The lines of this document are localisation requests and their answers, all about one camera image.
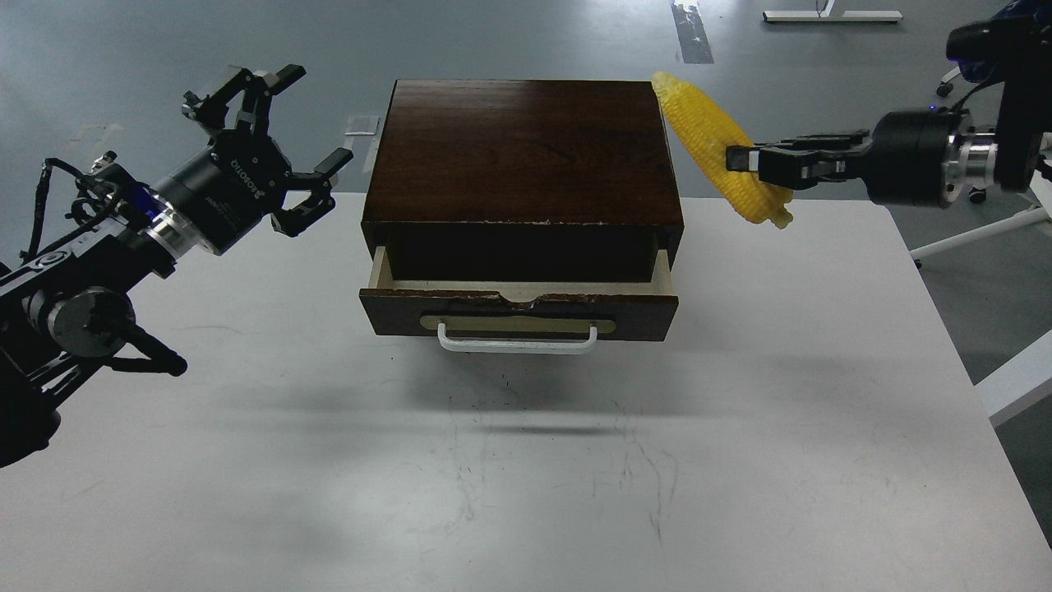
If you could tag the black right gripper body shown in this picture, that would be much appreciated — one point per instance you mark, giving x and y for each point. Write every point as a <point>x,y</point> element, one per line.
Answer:
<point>906,161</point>

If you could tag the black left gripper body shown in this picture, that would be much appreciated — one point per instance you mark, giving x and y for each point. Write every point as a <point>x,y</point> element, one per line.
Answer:
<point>227,188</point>

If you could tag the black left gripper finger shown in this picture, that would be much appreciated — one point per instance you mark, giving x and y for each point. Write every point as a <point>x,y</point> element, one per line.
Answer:
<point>242,104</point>
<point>319,201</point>

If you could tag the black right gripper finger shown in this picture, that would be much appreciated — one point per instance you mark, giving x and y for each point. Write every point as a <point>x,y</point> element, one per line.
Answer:
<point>746,158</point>
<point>799,173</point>

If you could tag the yellow corn cob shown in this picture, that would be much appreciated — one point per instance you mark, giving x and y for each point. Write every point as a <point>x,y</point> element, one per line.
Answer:
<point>707,132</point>

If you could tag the wooden drawer with white handle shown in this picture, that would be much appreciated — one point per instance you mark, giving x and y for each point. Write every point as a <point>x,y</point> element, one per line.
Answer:
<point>500,317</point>

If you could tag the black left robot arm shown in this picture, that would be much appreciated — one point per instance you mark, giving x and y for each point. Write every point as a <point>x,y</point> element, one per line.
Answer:
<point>96,234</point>

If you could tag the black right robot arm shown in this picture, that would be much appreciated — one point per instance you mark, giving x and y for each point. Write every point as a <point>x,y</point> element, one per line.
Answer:
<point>1006,155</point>

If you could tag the dark wooden drawer cabinet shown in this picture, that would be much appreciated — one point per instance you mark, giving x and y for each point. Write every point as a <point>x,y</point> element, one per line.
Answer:
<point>523,180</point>

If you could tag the dark blue cloth on chair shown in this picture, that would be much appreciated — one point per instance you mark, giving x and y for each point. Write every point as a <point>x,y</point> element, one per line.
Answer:
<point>987,68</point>

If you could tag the white desk foot bar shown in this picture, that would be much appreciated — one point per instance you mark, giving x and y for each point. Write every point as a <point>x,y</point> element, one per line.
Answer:
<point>828,12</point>

